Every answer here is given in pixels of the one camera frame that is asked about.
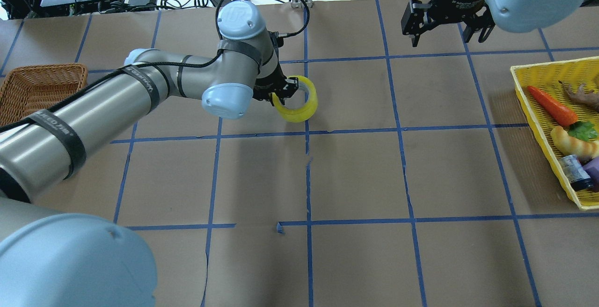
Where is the brown toy root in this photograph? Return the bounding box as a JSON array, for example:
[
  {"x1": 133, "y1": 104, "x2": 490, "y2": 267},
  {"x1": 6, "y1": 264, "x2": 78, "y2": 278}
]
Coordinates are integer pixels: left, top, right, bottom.
[{"x1": 558, "y1": 80, "x2": 599, "y2": 113}]

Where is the toy bread croissant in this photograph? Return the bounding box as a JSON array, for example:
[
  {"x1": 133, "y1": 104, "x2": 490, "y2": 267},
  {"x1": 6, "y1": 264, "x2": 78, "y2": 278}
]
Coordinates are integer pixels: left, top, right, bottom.
[{"x1": 550, "y1": 126, "x2": 599, "y2": 161}]

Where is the purple toy object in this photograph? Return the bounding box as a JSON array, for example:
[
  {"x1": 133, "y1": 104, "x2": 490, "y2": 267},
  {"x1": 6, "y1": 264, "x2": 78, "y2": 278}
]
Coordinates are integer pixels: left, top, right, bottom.
[{"x1": 583, "y1": 156, "x2": 599, "y2": 188}]

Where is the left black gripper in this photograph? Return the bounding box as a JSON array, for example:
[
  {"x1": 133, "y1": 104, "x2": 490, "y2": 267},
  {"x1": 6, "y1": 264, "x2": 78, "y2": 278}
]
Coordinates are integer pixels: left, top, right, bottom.
[{"x1": 253, "y1": 66, "x2": 300, "y2": 106}]

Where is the small dark bottle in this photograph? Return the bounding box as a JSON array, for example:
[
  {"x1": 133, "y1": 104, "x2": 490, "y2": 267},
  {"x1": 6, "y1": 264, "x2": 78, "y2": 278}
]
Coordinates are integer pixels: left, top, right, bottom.
[{"x1": 558, "y1": 155, "x2": 594, "y2": 191}]

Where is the brown wicker basket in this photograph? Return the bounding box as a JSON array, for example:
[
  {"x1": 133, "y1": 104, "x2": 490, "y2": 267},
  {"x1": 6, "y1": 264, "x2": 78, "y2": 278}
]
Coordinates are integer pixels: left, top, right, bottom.
[{"x1": 0, "y1": 63, "x2": 88, "y2": 125}]

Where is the yellow tape roll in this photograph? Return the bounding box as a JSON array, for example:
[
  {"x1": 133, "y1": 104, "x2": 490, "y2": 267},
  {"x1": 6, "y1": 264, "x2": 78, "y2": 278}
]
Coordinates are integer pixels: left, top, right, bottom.
[{"x1": 274, "y1": 75, "x2": 318, "y2": 123}]

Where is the orange toy carrot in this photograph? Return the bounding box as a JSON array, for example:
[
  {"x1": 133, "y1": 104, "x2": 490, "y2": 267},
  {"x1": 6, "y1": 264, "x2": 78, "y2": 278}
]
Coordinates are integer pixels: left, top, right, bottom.
[{"x1": 526, "y1": 86, "x2": 578, "y2": 127}]

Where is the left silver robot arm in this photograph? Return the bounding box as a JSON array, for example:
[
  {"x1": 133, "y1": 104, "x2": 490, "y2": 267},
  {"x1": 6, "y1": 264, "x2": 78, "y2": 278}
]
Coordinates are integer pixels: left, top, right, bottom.
[{"x1": 1, "y1": 0, "x2": 316, "y2": 307}]

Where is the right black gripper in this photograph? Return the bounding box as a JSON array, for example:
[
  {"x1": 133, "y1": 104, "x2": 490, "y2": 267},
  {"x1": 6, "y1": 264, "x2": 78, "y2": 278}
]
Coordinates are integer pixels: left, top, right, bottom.
[{"x1": 402, "y1": 0, "x2": 496, "y2": 48}]

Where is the yellow plastic tray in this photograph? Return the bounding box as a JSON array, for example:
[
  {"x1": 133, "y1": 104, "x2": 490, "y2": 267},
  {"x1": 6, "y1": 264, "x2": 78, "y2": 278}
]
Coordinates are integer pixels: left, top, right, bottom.
[{"x1": 511, "y1": 56, "x2": 599, "y2": 211}]

